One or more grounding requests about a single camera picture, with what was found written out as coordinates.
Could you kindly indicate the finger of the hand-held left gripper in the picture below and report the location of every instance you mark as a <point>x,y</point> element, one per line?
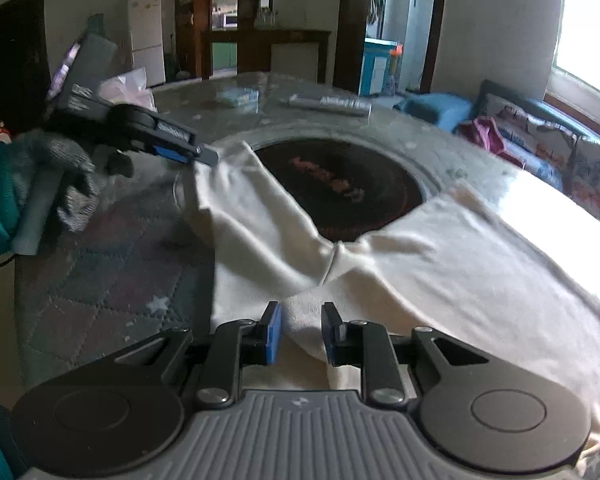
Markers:
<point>180,154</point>
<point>176,131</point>

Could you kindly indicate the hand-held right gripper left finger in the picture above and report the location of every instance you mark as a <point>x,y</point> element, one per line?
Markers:
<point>273,334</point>

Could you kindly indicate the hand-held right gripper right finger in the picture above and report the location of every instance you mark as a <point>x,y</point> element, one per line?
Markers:
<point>332,336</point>

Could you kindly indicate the cream garment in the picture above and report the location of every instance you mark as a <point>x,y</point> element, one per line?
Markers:
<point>430,270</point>

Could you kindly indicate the person's left hand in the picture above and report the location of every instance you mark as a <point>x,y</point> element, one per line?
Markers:
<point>72,162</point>

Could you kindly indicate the pink white plastic bag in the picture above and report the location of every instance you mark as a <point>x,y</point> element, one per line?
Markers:
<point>130,87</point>

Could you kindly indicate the small blue card box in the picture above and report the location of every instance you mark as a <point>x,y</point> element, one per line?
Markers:
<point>237,96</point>

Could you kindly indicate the dark wooden door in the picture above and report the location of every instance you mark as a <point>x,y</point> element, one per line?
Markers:
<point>15,60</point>

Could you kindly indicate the white refrigerator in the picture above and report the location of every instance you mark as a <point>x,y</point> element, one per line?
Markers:
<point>147,35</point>

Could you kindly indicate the dark wooden shelf unit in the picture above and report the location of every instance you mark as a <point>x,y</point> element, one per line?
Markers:
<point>192,15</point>

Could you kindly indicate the white microwave oven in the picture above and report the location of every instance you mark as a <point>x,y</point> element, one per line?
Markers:
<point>230,21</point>

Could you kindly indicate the dark wooden sideboard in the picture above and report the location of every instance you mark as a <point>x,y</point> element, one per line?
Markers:
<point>260,37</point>

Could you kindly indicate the black round induction cooktop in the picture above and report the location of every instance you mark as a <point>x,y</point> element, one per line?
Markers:
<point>360,195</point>

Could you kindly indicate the clear glassware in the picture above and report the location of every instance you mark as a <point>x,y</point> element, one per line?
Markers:
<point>266,18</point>

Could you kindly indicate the white remote control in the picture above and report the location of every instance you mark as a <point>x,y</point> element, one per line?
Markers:
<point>330,104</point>

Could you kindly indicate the blue cabinet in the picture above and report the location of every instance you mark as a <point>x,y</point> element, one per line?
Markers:
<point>375,67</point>

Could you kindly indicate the hanging grey cloth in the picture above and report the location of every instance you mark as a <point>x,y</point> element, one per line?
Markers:
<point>377,2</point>

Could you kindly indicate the pink garment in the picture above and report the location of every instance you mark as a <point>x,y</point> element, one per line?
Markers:
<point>485,135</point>

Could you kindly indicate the blue bolster cushion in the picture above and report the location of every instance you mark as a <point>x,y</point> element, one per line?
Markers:
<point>440,107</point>

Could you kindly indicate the butterfly print seat cushion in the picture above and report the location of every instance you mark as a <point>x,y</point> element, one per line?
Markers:
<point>535,167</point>

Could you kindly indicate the butterfly print pillow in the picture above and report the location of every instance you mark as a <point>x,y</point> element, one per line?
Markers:
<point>545,130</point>
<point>597,180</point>

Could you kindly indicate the blue sofa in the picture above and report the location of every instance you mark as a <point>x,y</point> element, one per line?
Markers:
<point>532,104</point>

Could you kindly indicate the window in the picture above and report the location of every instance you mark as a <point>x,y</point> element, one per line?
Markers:
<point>585,35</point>

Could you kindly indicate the dark wooden door frame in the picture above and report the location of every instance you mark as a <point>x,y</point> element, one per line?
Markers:
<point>350,20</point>

